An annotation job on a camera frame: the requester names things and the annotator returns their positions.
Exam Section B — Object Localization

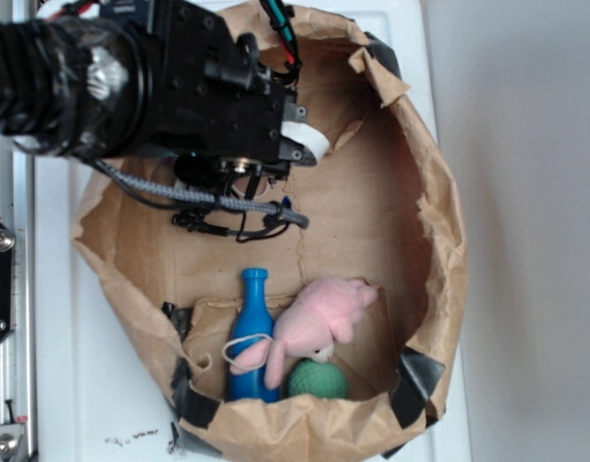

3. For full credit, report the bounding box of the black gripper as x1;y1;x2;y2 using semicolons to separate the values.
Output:
125;1;330;189

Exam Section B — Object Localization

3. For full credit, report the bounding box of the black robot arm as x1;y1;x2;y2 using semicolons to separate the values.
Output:
0;1;329;193

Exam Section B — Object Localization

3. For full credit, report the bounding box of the brown paper bag bin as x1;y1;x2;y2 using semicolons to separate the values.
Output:
72;6;468;461

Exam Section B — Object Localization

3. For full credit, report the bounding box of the pink plush bunny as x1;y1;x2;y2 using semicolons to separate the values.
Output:
226;277;378;390

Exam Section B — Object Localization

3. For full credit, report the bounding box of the blue plastic bottle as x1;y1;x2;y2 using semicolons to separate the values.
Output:
225;268;280;403

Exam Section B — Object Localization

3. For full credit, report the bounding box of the green yarn ball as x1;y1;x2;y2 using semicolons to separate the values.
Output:
287;360;349;398

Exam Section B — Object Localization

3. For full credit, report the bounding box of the gray braided cable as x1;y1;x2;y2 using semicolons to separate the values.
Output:
92;159;310;241

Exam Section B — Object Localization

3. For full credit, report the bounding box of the red green wire bundle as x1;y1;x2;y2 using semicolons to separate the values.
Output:
259;0;305;86

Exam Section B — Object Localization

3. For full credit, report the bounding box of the aluminum frame rail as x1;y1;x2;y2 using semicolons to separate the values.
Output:
0;137;37;461

